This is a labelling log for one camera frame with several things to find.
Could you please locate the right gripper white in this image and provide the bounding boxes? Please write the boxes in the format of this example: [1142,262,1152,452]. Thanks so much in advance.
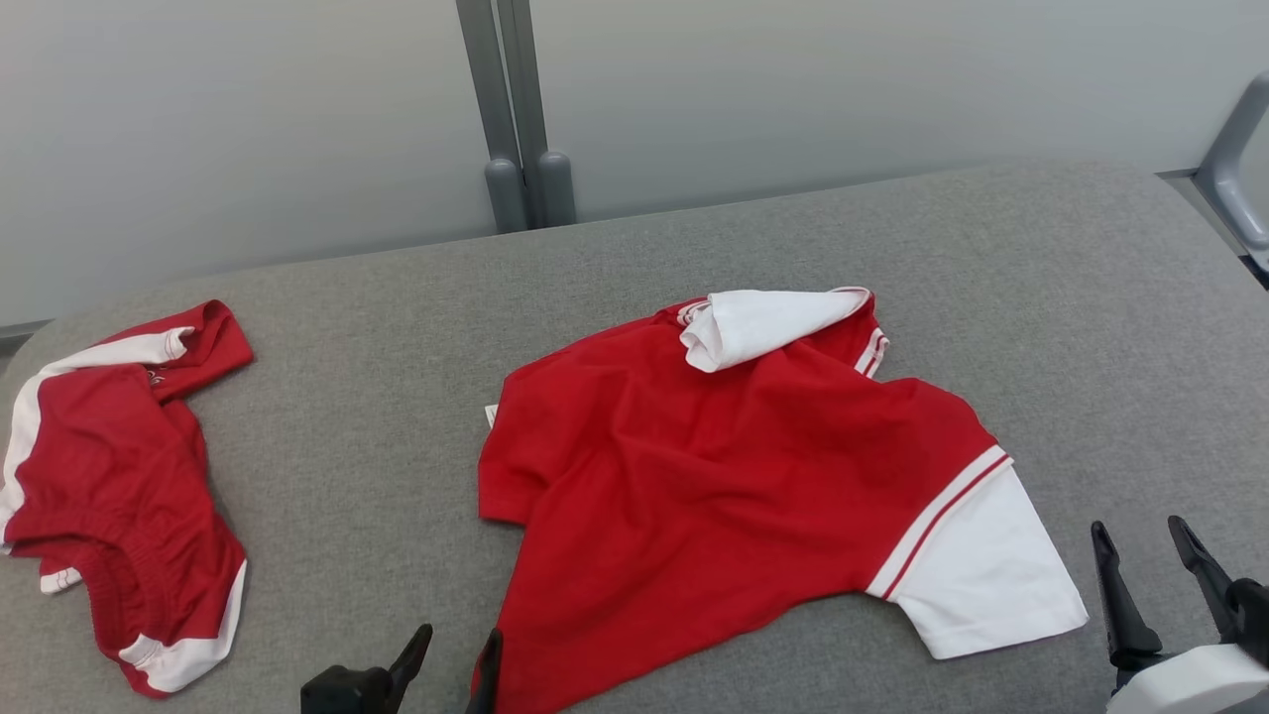
[1090,515,1269,714]

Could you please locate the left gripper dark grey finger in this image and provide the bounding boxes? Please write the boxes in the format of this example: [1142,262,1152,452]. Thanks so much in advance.
[467,629,505,714]
[381,624,435,714]

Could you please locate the red white basketball jersey shirt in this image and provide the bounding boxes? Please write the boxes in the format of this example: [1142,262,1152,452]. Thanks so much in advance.
[468,287,1091,714]

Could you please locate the red shorts white trim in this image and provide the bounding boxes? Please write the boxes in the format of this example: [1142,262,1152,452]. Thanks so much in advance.
[0,300,256,699]

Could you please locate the grey fabric sofa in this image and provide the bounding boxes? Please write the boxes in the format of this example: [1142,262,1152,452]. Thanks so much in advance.
[0,161,1269,714]

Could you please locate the grey metal tube frame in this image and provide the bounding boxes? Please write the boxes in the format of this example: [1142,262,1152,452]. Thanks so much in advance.
[1194,73,1269,277]

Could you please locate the grey partition post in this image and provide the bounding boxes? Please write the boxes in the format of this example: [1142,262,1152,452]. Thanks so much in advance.
[456,0,528,235]
[496,0,578,230]

